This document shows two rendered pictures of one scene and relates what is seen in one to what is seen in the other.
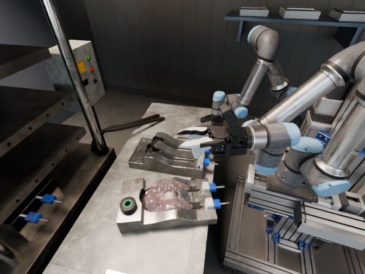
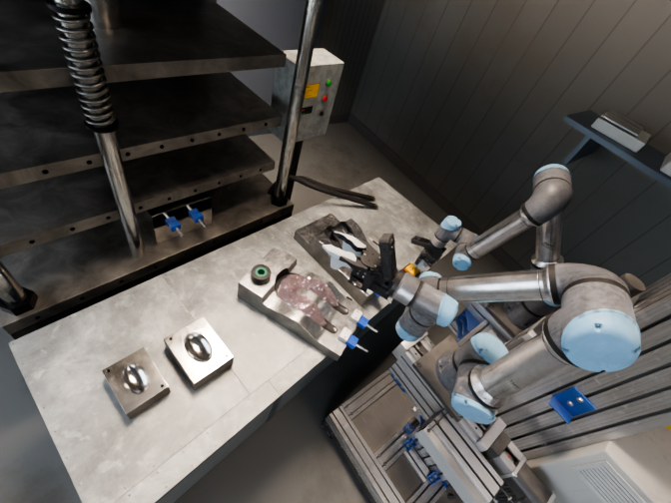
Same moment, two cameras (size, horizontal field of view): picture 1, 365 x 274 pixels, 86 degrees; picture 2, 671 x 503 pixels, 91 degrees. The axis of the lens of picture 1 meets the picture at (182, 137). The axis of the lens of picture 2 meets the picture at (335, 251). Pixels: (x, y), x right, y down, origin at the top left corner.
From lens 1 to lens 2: 33 cm
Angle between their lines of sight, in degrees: 15
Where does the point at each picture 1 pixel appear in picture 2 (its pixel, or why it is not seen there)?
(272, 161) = (410, 326)
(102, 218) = (231, 269)
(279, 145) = (423, 313)
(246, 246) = (365, 422)
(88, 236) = (207, 277)
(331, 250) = not seen: outside the picture
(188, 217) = (311, 331)
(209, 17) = (552, 100)
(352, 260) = not seen: outside the picture
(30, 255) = (151, 256)
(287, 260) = (400, 476)
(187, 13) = (522, 76)
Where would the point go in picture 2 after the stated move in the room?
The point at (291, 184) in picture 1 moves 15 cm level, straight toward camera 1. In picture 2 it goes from (444, 380) to (406, 387)
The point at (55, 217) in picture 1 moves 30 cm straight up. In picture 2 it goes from (191, 237) to (187, 188)
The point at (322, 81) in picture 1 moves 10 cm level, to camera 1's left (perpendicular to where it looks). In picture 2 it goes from (528, 282) to (490, 258)
